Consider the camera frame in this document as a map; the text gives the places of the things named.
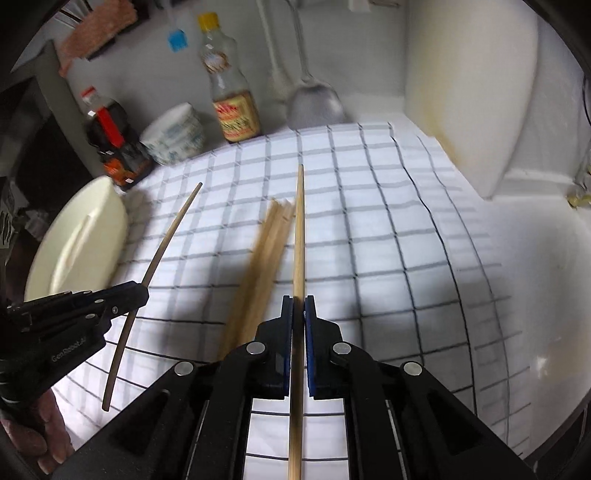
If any round white tray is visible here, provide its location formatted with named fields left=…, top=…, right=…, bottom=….
left=23, top=176, right=129, bottom=303

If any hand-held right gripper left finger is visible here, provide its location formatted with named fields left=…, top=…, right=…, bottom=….
left=51, top=295, right=296, bottom=480

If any pile of wooden chopsticks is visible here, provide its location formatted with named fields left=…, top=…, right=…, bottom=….
left=217, top=198, right=296, bottom=365

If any pink striped cloth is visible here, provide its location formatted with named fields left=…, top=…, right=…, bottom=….
left=59, top=0, right=139, bottom=77

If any small yellow-capped sauce bottle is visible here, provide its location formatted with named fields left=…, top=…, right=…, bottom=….
left=198, top=12, right=262, bottom=144

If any metal spatula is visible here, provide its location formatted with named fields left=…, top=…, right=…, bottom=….
left=287, top=0, right=347, bottom=131

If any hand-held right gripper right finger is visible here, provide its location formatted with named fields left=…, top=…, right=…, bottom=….
left=302, top=295, right=539, bottom=480

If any single wooden chopstick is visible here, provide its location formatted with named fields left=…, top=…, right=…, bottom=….
left=102, top=182, right=204, bottom=411
left=287, top=164, right=306, bottom=480

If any white pipe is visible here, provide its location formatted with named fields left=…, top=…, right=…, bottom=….
left=256, top=0, right=294, bottom=100

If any white cutting board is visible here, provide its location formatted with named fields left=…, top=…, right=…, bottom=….
left=404, top=0, right=541, bottom=200

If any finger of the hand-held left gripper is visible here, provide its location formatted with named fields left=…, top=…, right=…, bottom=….
left=60, top=281, right=151, bottom=320

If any person's left hand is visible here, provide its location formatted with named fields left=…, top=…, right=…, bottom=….
left=0, top=392, right=75, bottom=474

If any large dark soy sauce bottle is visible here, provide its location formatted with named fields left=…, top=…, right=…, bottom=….
left=81, top=87, right=155, bottom=191

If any black-checked white cloth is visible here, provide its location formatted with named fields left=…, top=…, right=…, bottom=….
left=51, top=121, right=532, bottom=480

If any blue floral white bowl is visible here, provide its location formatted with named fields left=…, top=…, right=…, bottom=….
left=152, top=144, right=204, bottom=167
left=139, top=102, right=205, bottom=141
left=145, top=131, right=206, bottom=157

